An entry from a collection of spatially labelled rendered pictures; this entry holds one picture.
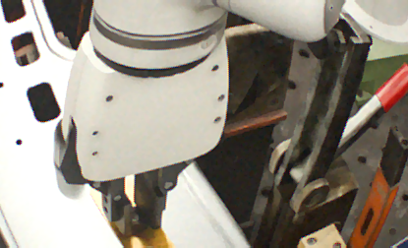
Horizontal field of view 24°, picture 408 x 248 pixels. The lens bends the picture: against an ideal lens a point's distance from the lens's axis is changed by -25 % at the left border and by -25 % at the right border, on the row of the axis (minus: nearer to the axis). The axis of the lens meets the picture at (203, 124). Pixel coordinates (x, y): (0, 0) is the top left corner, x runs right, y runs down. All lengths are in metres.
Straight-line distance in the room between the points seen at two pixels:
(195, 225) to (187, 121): 0.20
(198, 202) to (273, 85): 0.16
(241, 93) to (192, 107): 0.31
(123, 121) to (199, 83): 0.05
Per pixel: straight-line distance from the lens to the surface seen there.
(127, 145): 0.71
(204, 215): 0.92
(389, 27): 1.48
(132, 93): 0.68
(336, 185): 0.89
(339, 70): 0.81
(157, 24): 0.63
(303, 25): 0.58
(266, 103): 1.05
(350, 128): 0.87
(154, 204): 0.78
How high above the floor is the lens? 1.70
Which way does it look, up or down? 45 degrees down
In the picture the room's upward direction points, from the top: 9 degrees clockwise
